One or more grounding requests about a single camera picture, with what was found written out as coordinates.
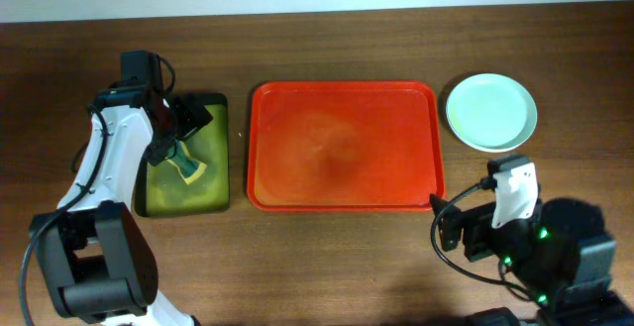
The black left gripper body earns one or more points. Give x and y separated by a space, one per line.
180 131

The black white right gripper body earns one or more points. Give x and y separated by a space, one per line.
493 226

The yellow green scrub sponge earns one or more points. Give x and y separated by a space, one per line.
189 168

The pale green plate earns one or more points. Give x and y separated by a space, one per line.
491 112

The red plastic serving tray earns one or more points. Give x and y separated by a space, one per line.
344 146

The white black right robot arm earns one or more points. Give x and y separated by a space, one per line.
556 254

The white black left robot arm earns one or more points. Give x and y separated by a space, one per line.
95 261

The black tray with yellow water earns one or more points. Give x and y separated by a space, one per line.
162 192

